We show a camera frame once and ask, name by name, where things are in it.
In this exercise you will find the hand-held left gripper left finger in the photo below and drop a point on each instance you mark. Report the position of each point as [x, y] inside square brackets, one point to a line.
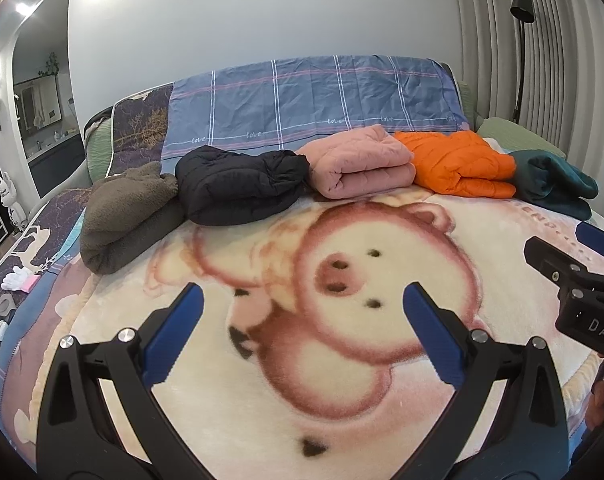
[174, 332]

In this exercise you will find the green pillow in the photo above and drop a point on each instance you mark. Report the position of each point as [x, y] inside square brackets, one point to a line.
[516, 132]

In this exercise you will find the teal fleece garment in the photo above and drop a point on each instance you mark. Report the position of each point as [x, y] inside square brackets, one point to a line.
[551, 180]

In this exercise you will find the pink quilted jacket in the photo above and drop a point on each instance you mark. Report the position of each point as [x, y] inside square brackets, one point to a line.
[357, 160]

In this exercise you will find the black floor lamp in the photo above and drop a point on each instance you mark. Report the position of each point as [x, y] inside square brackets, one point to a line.
[522, 5]

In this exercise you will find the brown fleece garment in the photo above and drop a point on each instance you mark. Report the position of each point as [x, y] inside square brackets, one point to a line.
[122, 215]

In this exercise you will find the pig print blanket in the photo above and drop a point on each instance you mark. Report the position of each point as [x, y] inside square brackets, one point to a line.
[332, 270]

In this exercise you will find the grey cloth item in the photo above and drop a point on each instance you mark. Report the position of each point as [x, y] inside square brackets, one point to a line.
[4, 307]

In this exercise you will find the white glove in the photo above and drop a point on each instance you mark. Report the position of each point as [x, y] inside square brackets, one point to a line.
[16, 278]

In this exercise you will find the vanity mirror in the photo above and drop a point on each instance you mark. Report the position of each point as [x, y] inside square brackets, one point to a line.
[37, 105]

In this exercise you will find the black puffer jacket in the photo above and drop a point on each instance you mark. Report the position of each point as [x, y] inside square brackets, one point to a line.
[232, 185]

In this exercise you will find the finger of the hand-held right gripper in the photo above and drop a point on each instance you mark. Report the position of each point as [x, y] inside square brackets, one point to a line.
[551, 260]
[601, 241]

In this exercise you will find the person's right hand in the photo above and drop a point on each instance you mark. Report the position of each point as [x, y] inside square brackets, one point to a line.
[599, 395]

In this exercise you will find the dark vanity cabinet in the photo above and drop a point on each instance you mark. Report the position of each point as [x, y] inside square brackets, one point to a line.
[57, 160]

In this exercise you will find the potted plant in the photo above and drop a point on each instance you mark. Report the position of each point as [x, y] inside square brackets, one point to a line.
[49, 65]

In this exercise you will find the dark floral quilt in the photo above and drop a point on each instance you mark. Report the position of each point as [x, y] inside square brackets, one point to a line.
[137, 120]

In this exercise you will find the grey pleated curtain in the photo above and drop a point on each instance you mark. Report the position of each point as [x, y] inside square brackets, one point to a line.
[556, 60]

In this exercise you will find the blue plaid sheet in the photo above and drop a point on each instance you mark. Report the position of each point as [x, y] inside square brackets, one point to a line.
[307, 95]

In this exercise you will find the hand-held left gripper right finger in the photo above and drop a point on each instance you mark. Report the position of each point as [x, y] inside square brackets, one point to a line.
[431, 332]

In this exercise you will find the orange puffer jacket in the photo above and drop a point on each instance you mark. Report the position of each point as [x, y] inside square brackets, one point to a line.
[456, 160]

